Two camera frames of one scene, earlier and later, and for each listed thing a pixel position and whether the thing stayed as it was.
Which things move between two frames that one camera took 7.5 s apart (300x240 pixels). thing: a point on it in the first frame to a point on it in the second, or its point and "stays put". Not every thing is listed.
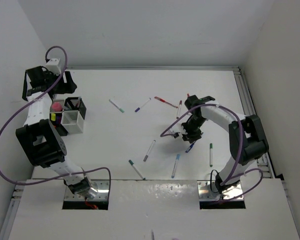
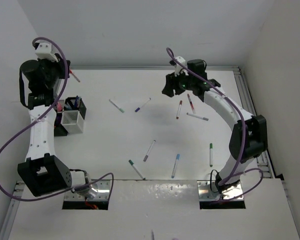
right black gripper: [190, 136] to [171, 84]
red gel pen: [162, 100] to [76, 78]
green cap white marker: [211, 154] stays put
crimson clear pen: [78, 103] to [67, 107]
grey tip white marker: [146, 156] stays put
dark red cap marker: [179, 109] stays put
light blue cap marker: [177, 158] stays put
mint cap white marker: [121, 110] stays put
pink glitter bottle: [57, 106] stays put
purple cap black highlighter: [58, 119] stays put
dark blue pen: [190, 147] to [79, 104]
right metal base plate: [208, 190] stays put
